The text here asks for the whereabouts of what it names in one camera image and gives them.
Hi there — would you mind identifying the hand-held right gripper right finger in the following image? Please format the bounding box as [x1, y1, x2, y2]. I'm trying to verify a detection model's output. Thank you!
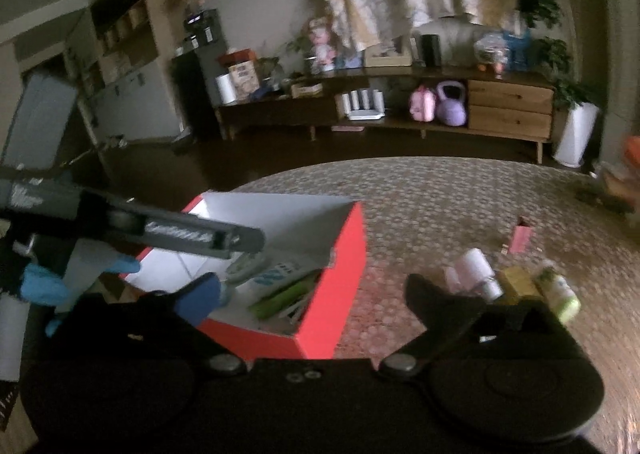
[377, 274, 572, 381]

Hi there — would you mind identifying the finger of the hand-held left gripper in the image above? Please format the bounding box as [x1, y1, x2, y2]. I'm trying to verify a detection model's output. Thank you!
[106, 194, 267, 261]

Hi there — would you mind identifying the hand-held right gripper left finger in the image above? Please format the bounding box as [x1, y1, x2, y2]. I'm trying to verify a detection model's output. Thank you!
[50, 272, 248, 380]

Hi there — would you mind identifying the white bottle with silver cap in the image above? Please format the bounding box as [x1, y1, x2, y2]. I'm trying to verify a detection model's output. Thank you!
[446, 248, 504, 303]

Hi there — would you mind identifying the grey teal oval case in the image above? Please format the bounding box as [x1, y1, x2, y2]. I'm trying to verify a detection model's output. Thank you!
[226, 254, 269, 285]

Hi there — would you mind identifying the green tube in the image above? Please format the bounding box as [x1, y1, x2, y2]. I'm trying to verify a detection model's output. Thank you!
[249, 278, 322, 321]

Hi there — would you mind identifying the small yellow box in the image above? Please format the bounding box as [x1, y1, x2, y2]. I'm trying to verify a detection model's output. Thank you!
[497, 268, 544, 305]

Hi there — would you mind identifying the red cardboard box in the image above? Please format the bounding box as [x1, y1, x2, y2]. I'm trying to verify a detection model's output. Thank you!
[119, 190, 369, 361]

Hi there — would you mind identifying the small pink box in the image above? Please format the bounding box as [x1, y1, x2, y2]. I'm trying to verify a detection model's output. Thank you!
[509, 223, 536, 255]

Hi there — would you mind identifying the green lotion bottle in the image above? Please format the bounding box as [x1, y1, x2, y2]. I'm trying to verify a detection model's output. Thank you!
[531, 263, 582, 325]

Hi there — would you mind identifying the person's left hand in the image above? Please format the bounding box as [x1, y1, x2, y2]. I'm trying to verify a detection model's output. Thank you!
[20, 254, 144, 336]

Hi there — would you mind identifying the black mini fridge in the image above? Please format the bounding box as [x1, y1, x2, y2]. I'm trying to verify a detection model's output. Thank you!
[171, 40, 227, 141]

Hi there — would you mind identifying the white paper towel roll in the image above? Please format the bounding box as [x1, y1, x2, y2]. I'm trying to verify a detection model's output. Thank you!
[216, 74, 237, 106]

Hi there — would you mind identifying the printed carton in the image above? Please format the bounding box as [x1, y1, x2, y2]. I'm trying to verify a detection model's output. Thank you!
[228, 61, 261, 102]

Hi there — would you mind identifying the red gift box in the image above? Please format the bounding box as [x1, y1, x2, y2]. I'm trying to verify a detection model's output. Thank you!
[216, 48, 257, 68]

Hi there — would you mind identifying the purple kettlebell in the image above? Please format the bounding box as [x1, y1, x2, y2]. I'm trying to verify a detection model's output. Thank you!
[436, 81, 469, 128]

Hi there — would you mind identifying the pink small bag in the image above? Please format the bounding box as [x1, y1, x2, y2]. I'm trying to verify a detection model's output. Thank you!
[409, 86, 437, 123]

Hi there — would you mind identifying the white router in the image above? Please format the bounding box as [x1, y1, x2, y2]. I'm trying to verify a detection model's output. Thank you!
[335, 88, 387, 123]

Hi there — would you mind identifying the black coffee machine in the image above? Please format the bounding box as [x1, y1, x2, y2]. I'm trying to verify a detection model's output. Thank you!
[181, 8, 224, 48]

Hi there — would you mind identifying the wooden sideboard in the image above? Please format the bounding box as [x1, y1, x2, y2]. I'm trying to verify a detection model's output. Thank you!
[214, 68, 557, 165]

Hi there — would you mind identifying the small leafy plant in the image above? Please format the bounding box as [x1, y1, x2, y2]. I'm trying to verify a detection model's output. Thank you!
[284, 30, 314, 65]

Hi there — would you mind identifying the white planter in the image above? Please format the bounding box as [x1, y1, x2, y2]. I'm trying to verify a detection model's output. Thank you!
[551, 102, 600, 169]

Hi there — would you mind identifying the pink doll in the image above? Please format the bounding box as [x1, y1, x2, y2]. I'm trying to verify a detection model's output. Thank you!
[306, 18, 338, 73]

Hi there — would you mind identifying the black cylindrical speaker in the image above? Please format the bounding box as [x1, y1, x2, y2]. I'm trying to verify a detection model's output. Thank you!
[421, 34, 442, 67]

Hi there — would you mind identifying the clear plastic bag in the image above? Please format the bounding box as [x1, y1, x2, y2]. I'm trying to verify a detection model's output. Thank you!
[471, 30, 506, 73]

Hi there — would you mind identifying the blue toy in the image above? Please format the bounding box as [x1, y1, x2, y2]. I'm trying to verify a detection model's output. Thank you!
[501, 28, 532, 70]

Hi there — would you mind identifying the tall green potted plant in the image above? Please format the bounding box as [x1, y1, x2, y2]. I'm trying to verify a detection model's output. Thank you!
[514, 0, 607, 110]

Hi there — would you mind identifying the wall cabinet with shelves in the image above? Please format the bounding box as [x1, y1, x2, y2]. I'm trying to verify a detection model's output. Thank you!
[64, 0, 182, 145]

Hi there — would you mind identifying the beige picture frame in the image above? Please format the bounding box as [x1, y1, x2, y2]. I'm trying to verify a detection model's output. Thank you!
[363, 35, 414, 68]

